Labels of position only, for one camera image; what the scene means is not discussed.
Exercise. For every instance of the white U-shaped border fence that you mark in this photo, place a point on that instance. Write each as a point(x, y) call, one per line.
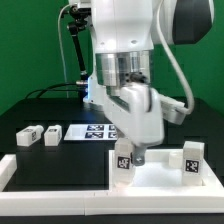
point(101, 202)

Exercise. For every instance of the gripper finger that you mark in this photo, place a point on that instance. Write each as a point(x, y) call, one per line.
point(138, 156)

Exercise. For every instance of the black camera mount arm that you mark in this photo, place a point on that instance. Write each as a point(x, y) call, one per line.
point(75, 27)

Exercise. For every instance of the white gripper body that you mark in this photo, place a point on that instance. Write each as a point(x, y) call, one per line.
point(138, 112)

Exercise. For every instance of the white fiducial marker plate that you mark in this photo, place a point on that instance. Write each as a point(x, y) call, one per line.
point(87, 132)

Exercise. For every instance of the white square table top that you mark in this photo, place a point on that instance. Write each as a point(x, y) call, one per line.
point(163, 169)

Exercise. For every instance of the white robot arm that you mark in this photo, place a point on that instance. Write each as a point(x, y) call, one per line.
point(124, 33)

